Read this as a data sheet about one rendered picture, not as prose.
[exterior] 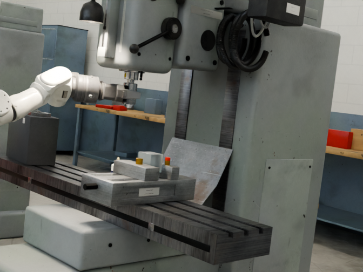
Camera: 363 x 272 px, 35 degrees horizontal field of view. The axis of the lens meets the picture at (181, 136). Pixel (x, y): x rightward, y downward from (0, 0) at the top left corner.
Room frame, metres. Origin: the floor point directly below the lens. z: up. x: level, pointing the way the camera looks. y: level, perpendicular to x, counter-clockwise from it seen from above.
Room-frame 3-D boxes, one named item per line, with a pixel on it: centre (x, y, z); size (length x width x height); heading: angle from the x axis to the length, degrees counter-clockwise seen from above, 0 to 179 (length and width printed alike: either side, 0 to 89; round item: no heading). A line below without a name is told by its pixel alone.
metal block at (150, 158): (1.83, 0.09, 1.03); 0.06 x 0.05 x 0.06; 46
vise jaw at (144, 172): (1.79, 0.13, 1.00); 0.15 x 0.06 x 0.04; 46
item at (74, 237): (1.93, 0.19, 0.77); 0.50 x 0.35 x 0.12; 134
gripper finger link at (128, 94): (1.90, 0.18, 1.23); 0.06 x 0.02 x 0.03; 109
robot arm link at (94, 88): (1.90, 0.27, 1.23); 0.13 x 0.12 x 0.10; 19
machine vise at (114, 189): (1.81, 0.11, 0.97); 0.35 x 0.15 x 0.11; 136
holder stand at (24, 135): (2.32, 0.59, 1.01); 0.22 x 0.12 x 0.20; 37
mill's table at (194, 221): (1.98, 0.23, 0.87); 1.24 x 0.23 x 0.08; 44
